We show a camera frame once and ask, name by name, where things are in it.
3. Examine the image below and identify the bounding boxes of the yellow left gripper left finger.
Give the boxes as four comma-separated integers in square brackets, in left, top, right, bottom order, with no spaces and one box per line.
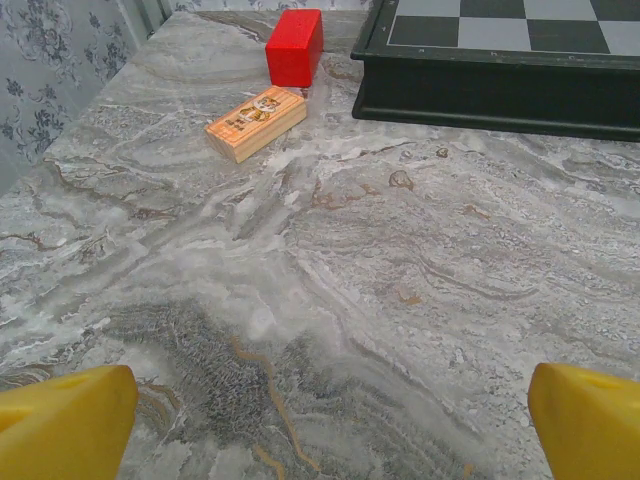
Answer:
[0,364,140,480]

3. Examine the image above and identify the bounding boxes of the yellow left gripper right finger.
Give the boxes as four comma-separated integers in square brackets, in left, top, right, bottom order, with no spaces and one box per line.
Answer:
[528,362,640,480]

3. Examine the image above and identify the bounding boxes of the black grey chessboard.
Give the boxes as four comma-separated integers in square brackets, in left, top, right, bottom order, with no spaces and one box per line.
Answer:
[350,0,640,143]

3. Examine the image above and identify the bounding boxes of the tiger print wooden block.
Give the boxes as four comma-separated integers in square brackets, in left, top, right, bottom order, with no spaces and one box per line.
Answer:
[204,85,307,165]

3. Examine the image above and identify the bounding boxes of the red wooden block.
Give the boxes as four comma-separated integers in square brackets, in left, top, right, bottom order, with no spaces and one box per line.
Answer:
[264,8,324,89]

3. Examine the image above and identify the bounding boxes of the aluminium frame post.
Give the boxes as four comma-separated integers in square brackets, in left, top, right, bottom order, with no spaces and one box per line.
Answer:
[117,0,174,51]

